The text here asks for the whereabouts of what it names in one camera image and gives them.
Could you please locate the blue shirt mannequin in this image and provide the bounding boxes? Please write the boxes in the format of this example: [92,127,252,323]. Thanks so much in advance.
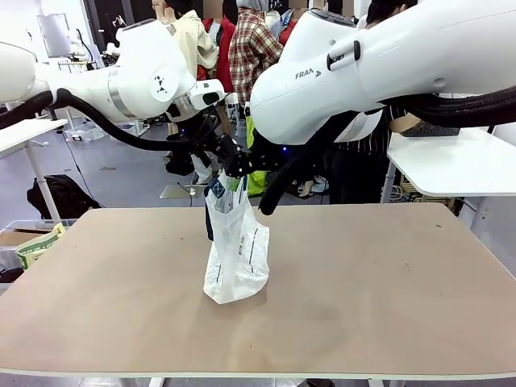
[268,7,308,48]

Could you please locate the black perforated box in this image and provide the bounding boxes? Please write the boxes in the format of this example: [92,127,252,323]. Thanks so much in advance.
[389,112,461,139]

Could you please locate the red plaid shirt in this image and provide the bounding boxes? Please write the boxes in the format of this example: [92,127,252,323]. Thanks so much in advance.
[227,6,285,108]

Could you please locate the beige jacket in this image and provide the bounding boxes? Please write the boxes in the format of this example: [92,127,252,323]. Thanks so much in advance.
[171,10,219,82]

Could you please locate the metal mannequin base plate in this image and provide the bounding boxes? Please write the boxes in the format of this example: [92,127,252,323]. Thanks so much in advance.
[158,183,209,201]

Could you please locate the grey monitor screen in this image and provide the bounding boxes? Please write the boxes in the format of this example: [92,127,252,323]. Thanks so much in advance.
[36,13,72,59]

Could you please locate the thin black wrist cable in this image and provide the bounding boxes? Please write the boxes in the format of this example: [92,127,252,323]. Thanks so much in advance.
[192,105,222,143]

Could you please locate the brown cardboard box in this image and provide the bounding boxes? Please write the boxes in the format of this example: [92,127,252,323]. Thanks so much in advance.
[0,228,54,248]

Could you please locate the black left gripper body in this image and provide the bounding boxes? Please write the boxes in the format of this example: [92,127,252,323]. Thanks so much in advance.
[189,135,244,164]

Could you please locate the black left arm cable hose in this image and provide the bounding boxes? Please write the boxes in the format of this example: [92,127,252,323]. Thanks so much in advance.
[0,88,195,153]

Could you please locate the white tank top mannequin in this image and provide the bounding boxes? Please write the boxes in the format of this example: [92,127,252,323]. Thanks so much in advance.
[152,0,179,26]

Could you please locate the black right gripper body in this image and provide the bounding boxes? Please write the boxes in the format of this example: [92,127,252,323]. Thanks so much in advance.
[251,138,289,172]

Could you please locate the neon green trousers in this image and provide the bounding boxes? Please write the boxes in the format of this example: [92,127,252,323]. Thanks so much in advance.
[244,112,270,198]

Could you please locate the black backpack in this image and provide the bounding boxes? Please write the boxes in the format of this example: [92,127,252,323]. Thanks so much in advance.
[27,174,104,221]

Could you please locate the green and white paper bag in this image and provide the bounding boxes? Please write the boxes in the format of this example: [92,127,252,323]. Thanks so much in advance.
[16,223,67,271]

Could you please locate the white side table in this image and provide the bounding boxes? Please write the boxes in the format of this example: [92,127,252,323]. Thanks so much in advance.
[0,118,70,221]
[385,124,516,233]

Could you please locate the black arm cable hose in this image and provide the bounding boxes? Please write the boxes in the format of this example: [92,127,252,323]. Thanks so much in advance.
[0,88,195,153]
[257,85,516,217]

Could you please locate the person in striped shirt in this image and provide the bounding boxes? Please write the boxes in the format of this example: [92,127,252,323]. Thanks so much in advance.
[328,0,418,205]

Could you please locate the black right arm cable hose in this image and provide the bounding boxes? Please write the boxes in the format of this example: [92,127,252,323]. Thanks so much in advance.
[257,85,516,217]

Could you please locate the small clear floor box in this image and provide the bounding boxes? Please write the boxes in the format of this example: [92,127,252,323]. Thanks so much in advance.
[63,123,106,143]

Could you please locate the clear plastic shopping bag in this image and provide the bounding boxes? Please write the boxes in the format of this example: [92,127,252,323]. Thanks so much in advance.
[202,169,271,306]

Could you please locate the red jacket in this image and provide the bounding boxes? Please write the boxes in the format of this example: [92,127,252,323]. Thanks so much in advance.
[201,15,237,94]

